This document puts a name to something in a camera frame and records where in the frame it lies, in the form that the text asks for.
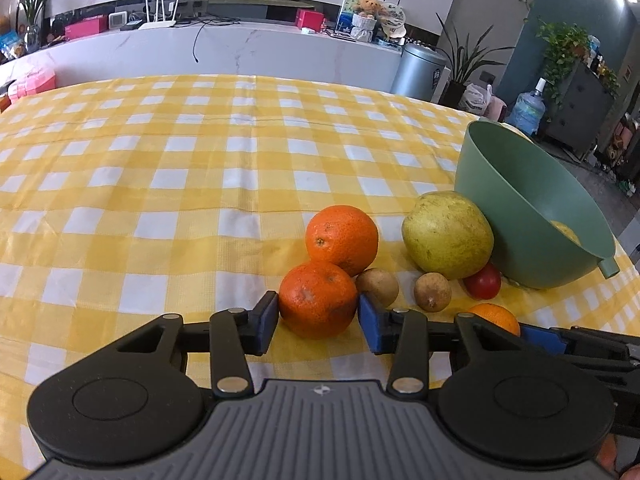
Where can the dark grey drawer cabinet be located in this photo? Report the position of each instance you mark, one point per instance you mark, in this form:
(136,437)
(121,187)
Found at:
(584,103)

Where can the yellow pear in bowl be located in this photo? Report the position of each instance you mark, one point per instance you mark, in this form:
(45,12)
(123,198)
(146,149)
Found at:
(566,231)

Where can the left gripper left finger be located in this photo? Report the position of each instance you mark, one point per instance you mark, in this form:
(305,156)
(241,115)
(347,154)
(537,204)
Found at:
(149,391)

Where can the orange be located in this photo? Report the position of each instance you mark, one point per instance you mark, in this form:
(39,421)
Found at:
(317,300)
(342,235)

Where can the large yellow-green pear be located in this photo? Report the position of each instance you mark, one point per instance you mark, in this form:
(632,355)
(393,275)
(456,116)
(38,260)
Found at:
(446,233)

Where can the blue water jug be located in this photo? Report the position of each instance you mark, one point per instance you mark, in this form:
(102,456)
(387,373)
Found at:
(528,110)

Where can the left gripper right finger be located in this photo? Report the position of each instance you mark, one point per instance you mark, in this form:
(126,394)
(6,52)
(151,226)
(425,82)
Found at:
(497,396)

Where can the teddy bear toy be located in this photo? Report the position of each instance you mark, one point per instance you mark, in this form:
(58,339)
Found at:
(369,8)

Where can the pink box on counter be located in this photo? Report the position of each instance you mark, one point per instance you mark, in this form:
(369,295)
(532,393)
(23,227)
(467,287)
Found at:
(86,27)

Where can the red cherry tomato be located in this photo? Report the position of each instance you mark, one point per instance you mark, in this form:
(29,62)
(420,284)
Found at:
(485,284)

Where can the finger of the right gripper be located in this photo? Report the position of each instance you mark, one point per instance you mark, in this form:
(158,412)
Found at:
(584,342)

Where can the pink storage box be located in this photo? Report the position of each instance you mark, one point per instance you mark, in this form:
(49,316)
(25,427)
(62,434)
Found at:
(36,81)

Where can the trailing green ivy plant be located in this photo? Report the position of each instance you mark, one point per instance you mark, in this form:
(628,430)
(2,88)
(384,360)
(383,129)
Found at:
(565,45)

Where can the potted long-leaf plant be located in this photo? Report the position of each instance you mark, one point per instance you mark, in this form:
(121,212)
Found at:
(464,59)

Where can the grey metal trash bin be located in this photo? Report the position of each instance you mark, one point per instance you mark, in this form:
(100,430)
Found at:
(418,73)

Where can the green plastic bowl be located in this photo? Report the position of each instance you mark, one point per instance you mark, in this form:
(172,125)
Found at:
(520,188)

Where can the red box on counter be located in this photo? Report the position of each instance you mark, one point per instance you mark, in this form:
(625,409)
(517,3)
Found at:
(311,19)

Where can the white wifi router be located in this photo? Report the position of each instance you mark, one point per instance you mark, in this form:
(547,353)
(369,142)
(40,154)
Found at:
(156,16)

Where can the small orange tangerine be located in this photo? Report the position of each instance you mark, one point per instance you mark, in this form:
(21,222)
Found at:
(499,316)

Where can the white marble tv console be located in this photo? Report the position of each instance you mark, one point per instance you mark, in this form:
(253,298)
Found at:
(248,49)

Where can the yellow checkered tablecloth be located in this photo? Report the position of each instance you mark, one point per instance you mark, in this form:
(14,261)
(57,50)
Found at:
(127,199)

